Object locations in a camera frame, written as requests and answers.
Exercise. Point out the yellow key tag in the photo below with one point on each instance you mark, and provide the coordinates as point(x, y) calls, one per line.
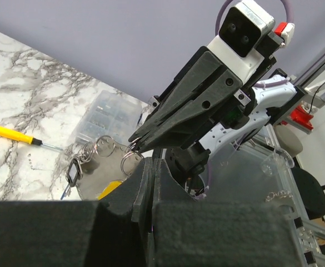
point(109, 188)

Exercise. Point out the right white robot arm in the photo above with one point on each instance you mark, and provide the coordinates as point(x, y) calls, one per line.
point(261, 104)

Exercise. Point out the grey round stool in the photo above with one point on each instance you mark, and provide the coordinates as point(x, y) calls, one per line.
point(288, 140)

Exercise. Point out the red block on shelf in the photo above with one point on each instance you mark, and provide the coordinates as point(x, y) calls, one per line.
point(302, 117)

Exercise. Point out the clear acrylic panel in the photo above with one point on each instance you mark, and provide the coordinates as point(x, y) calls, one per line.
point(255, 172)

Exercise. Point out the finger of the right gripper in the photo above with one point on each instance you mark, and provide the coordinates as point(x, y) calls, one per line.
point(200, 110)
point(198, 73)

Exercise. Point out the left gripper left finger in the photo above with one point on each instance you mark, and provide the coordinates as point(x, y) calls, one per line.
point(108, 232)

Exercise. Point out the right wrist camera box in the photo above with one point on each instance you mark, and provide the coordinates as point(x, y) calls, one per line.
point(247, 26)

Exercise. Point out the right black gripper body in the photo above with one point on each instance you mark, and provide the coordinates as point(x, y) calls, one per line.
point(233, 103)

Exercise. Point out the yellow handled screwdriver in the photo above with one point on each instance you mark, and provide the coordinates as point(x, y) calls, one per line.
point(20, 137)

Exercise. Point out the clear plastic screw box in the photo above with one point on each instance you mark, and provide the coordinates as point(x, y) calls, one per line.
point(112, 113)

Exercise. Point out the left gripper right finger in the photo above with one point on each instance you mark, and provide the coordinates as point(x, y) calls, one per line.
point(205, 233)

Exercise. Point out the black chair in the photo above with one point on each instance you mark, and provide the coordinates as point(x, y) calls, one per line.
point(311, 192)

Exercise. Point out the black key tag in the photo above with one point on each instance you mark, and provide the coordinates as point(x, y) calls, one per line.
point(74, 172)

